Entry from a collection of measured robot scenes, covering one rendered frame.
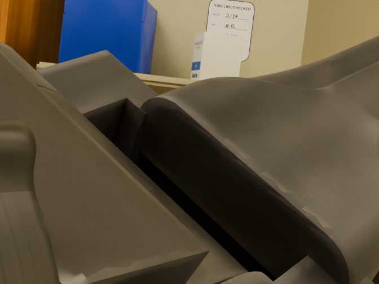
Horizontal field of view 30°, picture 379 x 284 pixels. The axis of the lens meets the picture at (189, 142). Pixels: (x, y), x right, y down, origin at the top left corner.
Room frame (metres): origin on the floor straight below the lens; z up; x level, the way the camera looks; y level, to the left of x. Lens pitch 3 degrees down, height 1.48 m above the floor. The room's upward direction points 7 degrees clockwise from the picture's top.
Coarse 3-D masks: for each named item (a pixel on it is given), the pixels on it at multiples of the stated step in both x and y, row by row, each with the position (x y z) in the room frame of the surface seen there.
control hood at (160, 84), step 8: (40, 64) 0.85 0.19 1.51; (48, 64) 0.85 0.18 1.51; (144, 80) 0.84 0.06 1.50; (152, 80) 0.84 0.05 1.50; (160, 80) 0.84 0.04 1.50; (168, 80) 0.84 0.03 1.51; (176, 80) 0.84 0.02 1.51; (184, 80) 0.84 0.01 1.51; (192, 80) 0.84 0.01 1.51; (152, 88) 0.85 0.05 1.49; (160, 88) 0.84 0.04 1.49; (168, 88) 0.84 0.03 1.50
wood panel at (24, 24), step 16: (0, 0) 0.88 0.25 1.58; (16, 0) 0.91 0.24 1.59; (32, 0) 0.97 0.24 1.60; (48, 0) 1.04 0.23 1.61; (64, 0) 1.12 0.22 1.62; (0, 16) 0.88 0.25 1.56; (16, 16) 0.91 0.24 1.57; (32, 16) 0.98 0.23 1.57; (48, 16) 1.05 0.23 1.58; (0, 32) 0.88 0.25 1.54; (16, 32) 0.92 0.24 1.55; (32, 32) 0.98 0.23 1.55; (48, 32) 1.06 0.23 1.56; (16, 48) 0.93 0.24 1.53; (32, 48) 0.99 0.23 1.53; (48, 48) 1.06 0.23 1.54; (32, 64) 1.00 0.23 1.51
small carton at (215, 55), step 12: (204, 36) 0.86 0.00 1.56; (216, 36) 0.87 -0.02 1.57; (228, 36) 0.87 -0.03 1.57; (204, 48) 0.86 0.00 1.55; (216, 48) 0.87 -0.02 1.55; (228, 48) 0.87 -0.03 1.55; (240, 48) 0.87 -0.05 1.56; (192, 60) 0.91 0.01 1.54; (204, 60) 0.86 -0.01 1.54; (216, 60) 0.87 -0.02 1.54; (228, 60) 0.87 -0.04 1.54; (240, 60) 0.87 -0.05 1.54; (192, 72) 0.90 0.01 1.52; (204, 72) 0.86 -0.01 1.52; (216, 72) 0.87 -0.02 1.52; (228, 72) 0.87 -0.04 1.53
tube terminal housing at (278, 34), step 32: (160, 0) 0.96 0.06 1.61; (192, 0) 0.95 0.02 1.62; (256, 0) 0.95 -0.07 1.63; (288, 0) 0.94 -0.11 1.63; (160, 32) 0.96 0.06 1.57; (192, 32) 0.95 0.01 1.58; (256, 32) 0.95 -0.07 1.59; (288, 32) 0.94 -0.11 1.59; (160, 64) 0.96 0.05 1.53; (256, 64) 0.95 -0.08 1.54; (288, 64) 0.94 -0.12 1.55
